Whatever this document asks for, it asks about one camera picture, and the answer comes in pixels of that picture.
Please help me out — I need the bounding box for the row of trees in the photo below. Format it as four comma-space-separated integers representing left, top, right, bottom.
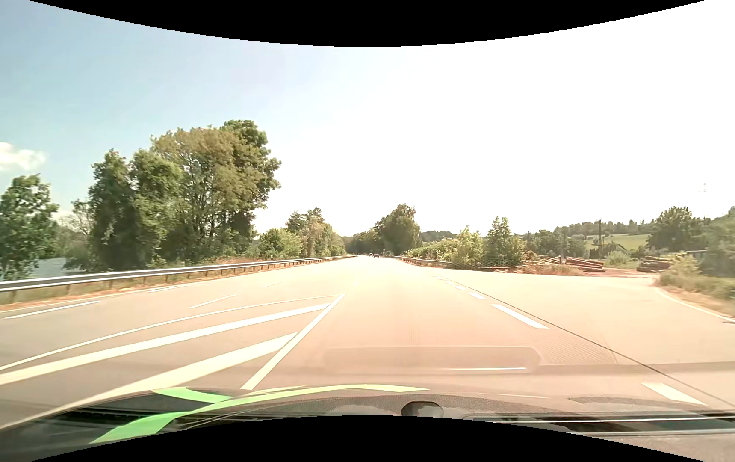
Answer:
248, 204, 422, 261

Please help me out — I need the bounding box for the grey asphalt road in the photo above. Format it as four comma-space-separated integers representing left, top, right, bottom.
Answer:
0, 255, 735, 444

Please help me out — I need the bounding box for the low roadside fence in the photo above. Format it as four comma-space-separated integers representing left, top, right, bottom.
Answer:
393, 256, 538, 273

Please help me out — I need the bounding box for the row of bushes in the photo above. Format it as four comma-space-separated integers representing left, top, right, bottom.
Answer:
406, 217, 526, 269

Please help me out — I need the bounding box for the car's own bonnet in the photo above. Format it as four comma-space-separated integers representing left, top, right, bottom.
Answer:
0, 384, 735, 450

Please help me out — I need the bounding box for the large green tree clump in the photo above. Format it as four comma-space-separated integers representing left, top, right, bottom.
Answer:
62, 119, 282, 273

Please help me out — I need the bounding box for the stack of logs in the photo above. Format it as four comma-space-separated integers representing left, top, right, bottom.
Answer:
534, 255, 607, 273

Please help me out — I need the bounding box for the wooded hillside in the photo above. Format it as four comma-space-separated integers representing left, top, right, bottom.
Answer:
524, 195, 735, 278

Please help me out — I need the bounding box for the small green tree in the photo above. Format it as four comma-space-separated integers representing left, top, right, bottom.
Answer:
0, 175, 60, 281

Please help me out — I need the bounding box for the grass verge with bushes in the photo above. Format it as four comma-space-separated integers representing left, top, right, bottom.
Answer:
657, 253, 735, 329

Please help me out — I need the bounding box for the grey metal guard rail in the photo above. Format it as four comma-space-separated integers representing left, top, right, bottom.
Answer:
0, 255, 358, 300

